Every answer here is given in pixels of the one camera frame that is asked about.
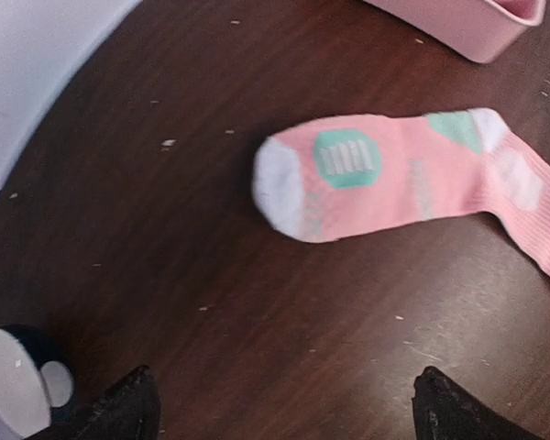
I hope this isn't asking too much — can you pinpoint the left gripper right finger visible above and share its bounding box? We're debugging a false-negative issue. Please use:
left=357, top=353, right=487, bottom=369
left=412, top=366, right=540, bottom=440

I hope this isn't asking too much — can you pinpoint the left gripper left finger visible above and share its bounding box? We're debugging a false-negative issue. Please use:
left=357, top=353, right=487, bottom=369
left=32, top=366, right=160, bottom=440

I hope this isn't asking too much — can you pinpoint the pink patterned sock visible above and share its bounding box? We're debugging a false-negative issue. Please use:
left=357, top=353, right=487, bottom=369
left=252, top=108, right=550, bottom=277

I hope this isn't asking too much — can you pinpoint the pink divided organizer tray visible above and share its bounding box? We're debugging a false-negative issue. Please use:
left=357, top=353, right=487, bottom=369
left=368, top=0, right=546, bottom=64

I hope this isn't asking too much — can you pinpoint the white dark small bowl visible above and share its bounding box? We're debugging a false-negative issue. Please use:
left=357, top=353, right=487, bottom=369
left=0, top=324, right=75, bottom=439

